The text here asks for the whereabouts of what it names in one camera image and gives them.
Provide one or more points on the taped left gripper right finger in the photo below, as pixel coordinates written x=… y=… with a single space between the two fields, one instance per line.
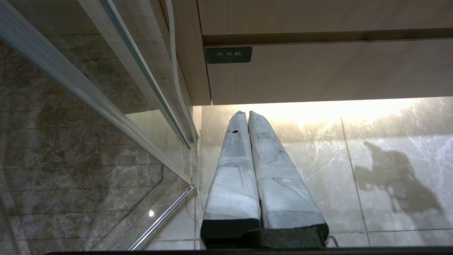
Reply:
x=283 y=191

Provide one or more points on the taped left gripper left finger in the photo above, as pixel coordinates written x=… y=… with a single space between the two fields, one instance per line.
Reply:
x=233 y=184

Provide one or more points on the wooden vanity drawer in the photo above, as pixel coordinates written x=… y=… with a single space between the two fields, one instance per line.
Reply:
x=336 y=74

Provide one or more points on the dark green label plate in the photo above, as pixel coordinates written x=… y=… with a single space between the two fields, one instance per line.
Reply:
x=228 y=55

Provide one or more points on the wooden cabinet side panel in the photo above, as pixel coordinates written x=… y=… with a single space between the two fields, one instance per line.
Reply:
x=191 y=53

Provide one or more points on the glass shower partition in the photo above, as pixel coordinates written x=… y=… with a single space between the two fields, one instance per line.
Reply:
x=70 y=141

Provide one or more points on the fixed wooden cabinet front panel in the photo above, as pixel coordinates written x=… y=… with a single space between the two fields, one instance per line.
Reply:
x=318 y=17

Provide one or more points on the chrome floor rail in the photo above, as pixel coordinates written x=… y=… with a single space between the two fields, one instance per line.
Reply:
x=162 y=219

